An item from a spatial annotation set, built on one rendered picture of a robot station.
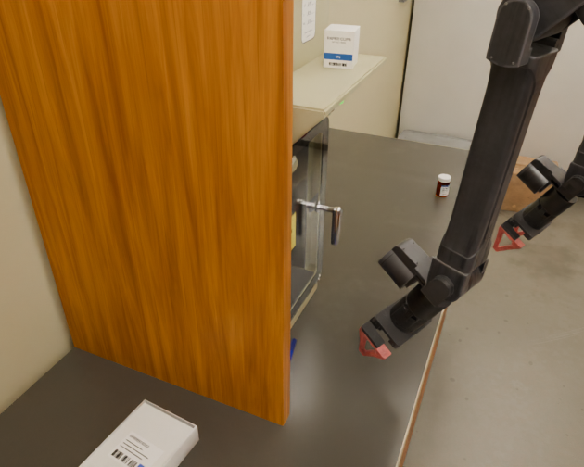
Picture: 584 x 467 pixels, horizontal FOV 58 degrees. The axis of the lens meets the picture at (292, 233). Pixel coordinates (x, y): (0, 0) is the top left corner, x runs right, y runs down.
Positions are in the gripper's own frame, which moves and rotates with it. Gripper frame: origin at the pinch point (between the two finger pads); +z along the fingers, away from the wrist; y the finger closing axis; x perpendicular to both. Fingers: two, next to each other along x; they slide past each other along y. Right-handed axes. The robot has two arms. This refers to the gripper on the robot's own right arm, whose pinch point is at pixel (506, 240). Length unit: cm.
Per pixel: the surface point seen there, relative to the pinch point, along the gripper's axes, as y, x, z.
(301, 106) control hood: 64, -30, -36
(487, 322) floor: -92, 24, 107
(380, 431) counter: 59, 13, 5
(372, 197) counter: -9, -37, 33
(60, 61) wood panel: 84, -56, -26
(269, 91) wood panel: 72, -30, -41
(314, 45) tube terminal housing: 44, -46, -30
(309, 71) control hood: 51, -40, -31
